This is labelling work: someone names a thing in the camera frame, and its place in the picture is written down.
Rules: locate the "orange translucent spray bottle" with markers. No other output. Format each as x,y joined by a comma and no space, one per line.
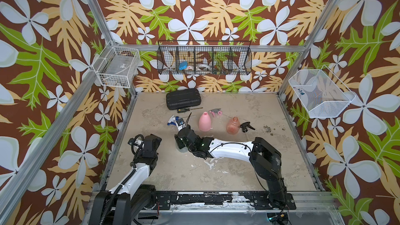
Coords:
233,126

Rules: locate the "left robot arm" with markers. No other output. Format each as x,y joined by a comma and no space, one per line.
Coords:
121,204

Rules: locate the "black wire wall basket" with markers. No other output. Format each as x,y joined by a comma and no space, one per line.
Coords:
224,57

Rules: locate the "black yellow screwdriver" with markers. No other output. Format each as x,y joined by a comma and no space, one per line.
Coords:
184,110

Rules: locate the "pink spray bottle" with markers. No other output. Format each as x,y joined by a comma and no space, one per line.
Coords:
205,122

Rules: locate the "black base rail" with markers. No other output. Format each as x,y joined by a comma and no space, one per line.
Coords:
164,200

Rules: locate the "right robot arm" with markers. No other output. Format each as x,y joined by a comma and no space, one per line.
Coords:
265,159

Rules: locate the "pink grey spray nozzle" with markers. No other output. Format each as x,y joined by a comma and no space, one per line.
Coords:
215,111

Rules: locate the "white wire basket left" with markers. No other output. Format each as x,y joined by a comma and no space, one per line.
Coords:
116,66

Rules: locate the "blue white spray nozzle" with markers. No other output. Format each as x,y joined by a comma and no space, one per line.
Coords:
172,121

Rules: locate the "white wire basket right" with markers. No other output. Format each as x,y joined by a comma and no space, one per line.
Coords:
321,92

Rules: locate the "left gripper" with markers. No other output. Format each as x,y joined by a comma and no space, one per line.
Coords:
158,139

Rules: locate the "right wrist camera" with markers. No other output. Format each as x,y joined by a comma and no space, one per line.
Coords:
179,123

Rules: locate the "white tape roll in basket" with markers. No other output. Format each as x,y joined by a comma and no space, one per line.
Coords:
203,67

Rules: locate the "black plastic case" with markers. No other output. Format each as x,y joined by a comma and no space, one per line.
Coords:
183,99

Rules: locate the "blue round item in basket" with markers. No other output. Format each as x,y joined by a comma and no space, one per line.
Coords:
183,65

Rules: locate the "black spray nozzle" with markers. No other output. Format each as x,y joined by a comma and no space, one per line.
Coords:
246,126

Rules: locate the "white wire basket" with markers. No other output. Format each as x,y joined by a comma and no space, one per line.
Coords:
116,66
321,92

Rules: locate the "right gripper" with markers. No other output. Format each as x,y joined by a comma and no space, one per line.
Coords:
178,139

